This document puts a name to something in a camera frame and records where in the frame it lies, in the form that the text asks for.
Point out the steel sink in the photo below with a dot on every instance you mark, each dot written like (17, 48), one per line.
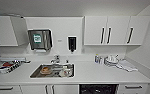
(52, 75)

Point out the white mug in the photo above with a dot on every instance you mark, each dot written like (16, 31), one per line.
(66, 72)

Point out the paper towel dispenser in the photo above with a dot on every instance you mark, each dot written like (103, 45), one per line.
(40, 39)

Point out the white lower kitchen cabinets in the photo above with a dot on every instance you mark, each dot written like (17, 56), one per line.
(34, 89)

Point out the orange round dish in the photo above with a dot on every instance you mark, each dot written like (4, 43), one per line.
(45, 70)

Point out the chrome faucet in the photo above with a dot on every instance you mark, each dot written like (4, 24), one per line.
(55, 59)

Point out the wide white upper cabinet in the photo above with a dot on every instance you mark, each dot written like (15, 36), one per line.
(116, 30)

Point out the black soap dispenser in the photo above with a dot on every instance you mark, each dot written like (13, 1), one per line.
(72, 44)

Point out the small white bottle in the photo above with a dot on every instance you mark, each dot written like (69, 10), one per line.
(101, 60)

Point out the stack of white dishes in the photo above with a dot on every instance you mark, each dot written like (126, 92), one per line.
(111, 60)

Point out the stainless steel dishwasher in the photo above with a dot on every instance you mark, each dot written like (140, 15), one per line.
(98, 89)

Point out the white dish towel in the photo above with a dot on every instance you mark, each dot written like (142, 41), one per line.
(127, 66)

